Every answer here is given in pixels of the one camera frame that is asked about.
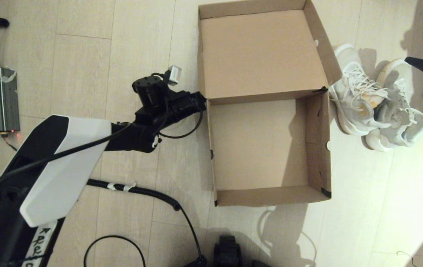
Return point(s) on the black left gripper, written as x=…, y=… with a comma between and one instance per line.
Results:
x=167, y=107

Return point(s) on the white lace-up sneaker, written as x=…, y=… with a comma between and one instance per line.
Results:
x=404, y=126
x=352, y=92

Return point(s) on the brown cardboard shoe box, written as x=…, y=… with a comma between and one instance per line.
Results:
x=259, y=148

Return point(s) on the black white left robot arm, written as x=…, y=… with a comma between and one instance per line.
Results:
x=59, y=167

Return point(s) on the black robot torso base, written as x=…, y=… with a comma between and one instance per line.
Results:
x=228, y=252

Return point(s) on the grey power supply unit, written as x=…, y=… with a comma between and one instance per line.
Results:
x=0, y=100

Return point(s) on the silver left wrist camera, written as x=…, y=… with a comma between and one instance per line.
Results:
x=174, y=75

